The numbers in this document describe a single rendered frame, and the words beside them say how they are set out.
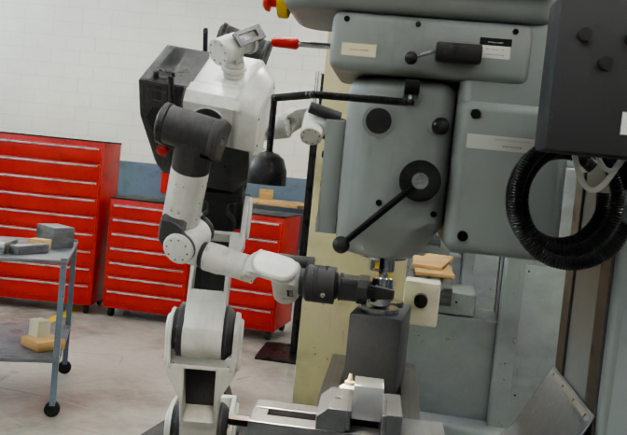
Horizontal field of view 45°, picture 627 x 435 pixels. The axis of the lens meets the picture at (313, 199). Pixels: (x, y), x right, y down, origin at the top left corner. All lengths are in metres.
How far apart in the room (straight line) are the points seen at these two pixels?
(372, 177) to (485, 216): 0.20
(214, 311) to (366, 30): 0.95
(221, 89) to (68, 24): 9.80
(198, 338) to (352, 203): 0.79
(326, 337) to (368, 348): 1.47
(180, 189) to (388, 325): 0.57
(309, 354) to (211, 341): 1.30
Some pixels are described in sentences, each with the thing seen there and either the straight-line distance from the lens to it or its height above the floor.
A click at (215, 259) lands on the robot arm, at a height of 1.22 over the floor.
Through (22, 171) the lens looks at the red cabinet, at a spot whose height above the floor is 1.15.
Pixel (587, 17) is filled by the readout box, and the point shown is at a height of 1.69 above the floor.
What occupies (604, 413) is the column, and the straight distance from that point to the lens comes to 1.34.
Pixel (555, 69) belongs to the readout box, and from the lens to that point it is 1.06.
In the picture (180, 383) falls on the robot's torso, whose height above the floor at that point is 0.85.
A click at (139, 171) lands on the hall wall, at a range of 11.01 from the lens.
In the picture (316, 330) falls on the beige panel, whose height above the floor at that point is 0.76.
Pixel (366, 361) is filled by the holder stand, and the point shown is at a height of 1.03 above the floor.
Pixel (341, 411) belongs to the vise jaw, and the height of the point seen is 1.05.
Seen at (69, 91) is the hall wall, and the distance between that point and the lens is 11.46.
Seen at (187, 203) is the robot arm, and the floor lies 1.34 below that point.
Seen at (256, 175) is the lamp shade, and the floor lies 1.44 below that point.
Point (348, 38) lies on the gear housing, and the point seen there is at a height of 1.68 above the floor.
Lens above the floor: 1.47
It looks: 3 degrees down
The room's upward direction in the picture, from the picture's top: 6 degrees clockwise
